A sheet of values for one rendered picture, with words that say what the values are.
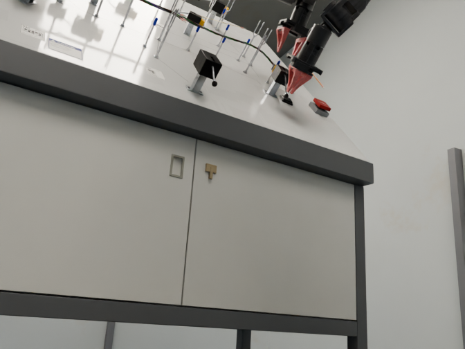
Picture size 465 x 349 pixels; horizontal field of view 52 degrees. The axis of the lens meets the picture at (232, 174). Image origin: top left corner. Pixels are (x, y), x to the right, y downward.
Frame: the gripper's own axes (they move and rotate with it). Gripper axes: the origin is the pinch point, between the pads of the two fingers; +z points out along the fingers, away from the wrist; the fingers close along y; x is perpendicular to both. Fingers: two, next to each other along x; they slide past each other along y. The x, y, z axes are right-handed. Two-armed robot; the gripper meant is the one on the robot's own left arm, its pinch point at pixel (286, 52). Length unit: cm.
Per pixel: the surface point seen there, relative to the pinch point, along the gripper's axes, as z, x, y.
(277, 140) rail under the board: 27.6, 29.8, 5.1
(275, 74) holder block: 8.2, 4.4, 2.3
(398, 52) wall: -51, -103, -108
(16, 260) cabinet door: 67, 53, 56
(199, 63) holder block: 17.3, 28.1, 31.4
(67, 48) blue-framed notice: 26, 31, 61
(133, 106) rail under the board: 33, 38, 44
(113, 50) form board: 22, 21, 51
